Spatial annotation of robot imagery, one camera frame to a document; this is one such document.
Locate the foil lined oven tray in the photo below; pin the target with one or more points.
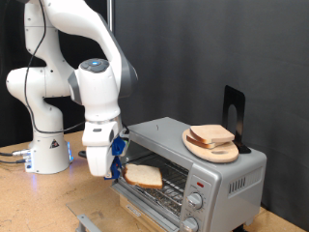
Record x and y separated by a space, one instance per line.
151 195

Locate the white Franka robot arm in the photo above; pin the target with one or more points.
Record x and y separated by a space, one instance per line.
42 83

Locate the vertical metal pole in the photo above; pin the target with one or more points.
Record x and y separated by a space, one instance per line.
110 14

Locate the round wooden cutting board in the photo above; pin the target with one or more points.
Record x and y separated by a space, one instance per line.
219 156

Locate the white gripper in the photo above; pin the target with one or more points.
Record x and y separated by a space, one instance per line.
98 161

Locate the silver timer knob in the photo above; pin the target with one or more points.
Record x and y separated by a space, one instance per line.
190 225

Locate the metal spatula with blue block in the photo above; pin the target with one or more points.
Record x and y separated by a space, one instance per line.
116 169

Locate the silver toaster oven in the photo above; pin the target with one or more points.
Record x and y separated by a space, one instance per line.
238 199

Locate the silver temperature knob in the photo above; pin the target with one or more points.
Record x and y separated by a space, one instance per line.
194 200

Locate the black metal bookend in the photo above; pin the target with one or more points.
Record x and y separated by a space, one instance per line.
233 95

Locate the white bread slice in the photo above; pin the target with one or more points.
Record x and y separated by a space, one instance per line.
212 132
143 175
199 143

